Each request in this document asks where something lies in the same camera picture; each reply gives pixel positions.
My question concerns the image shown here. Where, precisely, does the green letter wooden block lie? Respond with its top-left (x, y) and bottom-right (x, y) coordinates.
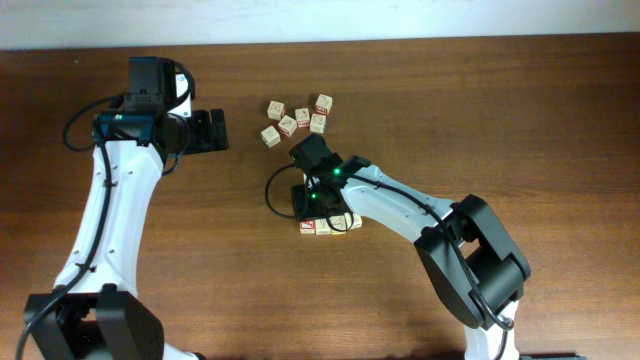
top-left (261, 126), bottom-right (281, 148)

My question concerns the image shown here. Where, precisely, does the blue number five block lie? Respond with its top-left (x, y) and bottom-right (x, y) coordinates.
top-left (328, 215), bottom-right (348, 235)

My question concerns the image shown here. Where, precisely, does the letter K wooden block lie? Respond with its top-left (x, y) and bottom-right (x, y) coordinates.
top-left (345, 213), bottom-right (363, 230)

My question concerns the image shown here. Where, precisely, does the leaf wooden block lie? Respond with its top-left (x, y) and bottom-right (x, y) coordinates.
top-left (278, 115), bottom-right (298, 137)

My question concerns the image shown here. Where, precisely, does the elephant wooden block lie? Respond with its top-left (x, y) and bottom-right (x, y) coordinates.
top-left (314, 94), bottom-right (333, 115)

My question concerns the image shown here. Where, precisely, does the baseball wooden block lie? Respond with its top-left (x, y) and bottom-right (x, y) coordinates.
top-left (294, 108), bottom-right (311, 128)

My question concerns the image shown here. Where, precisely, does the yellow edged wooden block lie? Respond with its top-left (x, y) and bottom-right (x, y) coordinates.
top-left (315, 219), bottom-right (332, 235)

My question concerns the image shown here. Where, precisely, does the butterfly wooden block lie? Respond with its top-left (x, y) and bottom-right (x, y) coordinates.
top-left (267, 101), bottom-right (286, 121)

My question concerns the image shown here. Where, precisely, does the snail wooden block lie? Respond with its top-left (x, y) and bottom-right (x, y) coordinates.
top-left (309, 114), bottom-right (327, 134)

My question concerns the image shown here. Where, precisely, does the red letter A block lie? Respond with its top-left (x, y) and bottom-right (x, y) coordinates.
top-left (299, 220), bottom-right (316, 235)

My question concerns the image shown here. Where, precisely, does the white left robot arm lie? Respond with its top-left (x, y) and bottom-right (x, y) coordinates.
top-left (15, 57), bottom-right (229, 359)

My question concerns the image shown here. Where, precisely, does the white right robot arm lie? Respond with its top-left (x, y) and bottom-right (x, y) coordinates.
top-left (289, 134), bottom-right (531, 359)

